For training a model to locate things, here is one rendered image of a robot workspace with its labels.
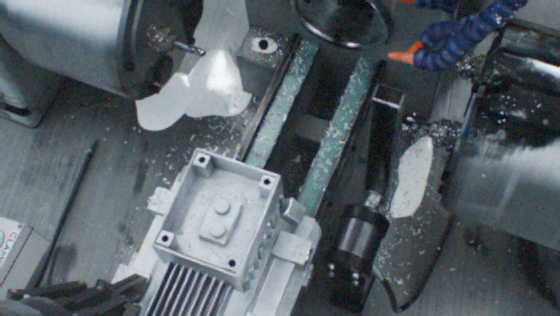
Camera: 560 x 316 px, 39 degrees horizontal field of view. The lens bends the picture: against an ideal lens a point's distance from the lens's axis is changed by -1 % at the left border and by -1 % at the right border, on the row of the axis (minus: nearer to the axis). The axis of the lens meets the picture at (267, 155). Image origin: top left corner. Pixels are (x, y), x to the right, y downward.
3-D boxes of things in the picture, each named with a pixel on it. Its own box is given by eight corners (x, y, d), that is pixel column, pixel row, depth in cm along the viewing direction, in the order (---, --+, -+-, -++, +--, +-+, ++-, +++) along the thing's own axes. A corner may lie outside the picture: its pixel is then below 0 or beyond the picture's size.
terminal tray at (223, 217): (203, 172, 94) (193, 145, 88) (287, 201, 92) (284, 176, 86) (160, 264, 90) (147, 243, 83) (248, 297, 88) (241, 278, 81)
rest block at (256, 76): (256, 62, 132) (249, 20, 121) (296, 75, 131) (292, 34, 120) (242, 91, 130) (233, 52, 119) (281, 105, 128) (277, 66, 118)
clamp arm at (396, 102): (369, 180, 101) (379, 76, 78) (392, 188, 100) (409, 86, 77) (359, 204, 100) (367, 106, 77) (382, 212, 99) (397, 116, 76)
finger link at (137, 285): (113, 288, 81) (120, 291, 81) (142, 274, 88) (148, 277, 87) (105, 315, 81) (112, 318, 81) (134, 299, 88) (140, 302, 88)
